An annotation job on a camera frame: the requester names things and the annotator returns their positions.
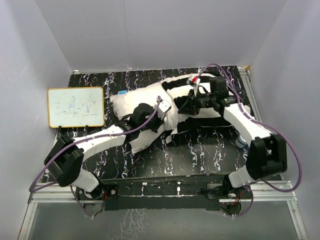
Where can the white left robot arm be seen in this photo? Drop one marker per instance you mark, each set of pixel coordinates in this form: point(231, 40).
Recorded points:
point(65, 160)

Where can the yellow framed whiteboard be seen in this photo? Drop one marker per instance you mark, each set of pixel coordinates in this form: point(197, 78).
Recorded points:
point(74, 107)

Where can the aluminium table frame rail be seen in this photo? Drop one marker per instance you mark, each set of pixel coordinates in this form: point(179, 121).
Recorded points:
point(164, 208)

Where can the blue white tape roll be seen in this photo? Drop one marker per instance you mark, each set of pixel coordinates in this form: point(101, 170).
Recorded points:
point(240, 142)

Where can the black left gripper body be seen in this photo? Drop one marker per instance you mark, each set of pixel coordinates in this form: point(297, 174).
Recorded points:
point(155, 124)

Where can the white pillow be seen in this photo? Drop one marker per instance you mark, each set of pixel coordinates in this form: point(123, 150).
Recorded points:
point(137, 105)

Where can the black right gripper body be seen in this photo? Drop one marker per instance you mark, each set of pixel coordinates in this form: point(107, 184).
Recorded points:
point(197, 101)

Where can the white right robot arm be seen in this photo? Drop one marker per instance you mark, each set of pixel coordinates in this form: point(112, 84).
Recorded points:
point(267, 153)

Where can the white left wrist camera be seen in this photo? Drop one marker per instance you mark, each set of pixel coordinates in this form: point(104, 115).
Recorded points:
point(163, 108)

